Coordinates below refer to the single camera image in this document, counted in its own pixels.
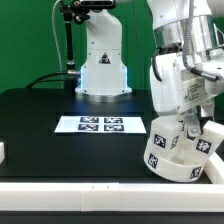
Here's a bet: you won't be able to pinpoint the black cables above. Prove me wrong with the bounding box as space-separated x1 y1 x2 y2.
25 71 73 90

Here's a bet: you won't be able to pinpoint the white sheet with markers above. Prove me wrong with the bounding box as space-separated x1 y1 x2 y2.
55 116 146 134

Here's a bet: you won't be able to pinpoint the white left fence block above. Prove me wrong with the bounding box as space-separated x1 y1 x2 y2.
0 142 5 164

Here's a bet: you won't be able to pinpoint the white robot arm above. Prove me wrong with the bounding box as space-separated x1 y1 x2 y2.
79 0 219 137

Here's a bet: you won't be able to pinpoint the white fence bar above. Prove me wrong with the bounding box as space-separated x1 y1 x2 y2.
204 153 224 184
0 183 224 212

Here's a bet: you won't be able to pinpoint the white round stool seat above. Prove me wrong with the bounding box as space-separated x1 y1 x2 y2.
144 139 205 182

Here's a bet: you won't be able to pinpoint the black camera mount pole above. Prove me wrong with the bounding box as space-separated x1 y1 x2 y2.
60 0 116 91

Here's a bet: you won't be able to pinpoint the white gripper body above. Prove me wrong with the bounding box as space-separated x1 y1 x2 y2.
150 51 224 116

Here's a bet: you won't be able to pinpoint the white front fence bar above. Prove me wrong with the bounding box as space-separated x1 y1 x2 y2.
0 183 224 212

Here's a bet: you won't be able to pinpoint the black and grey gripper cable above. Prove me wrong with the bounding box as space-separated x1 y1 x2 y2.
151 0 223 83

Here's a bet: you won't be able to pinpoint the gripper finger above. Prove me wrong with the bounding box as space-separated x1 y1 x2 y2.
200 101 214 126
183 109 201 139

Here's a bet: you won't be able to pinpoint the white right fence bar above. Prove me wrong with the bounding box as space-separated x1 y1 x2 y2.
204 153 224 184

